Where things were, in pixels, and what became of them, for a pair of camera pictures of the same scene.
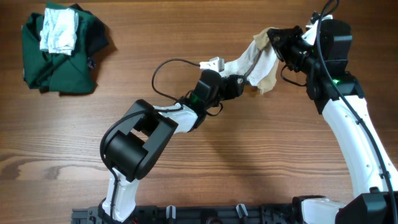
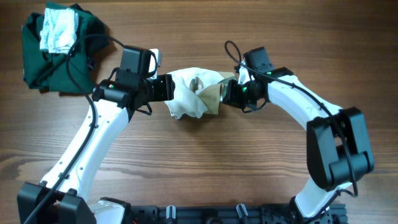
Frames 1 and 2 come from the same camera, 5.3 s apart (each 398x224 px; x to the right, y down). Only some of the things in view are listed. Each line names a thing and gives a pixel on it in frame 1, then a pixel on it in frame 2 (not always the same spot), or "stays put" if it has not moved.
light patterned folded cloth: (58, 34) stays put
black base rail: (196, 214) stays put
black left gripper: (231, 86) → (165, 85)
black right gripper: (288, 35) → (231, 98)
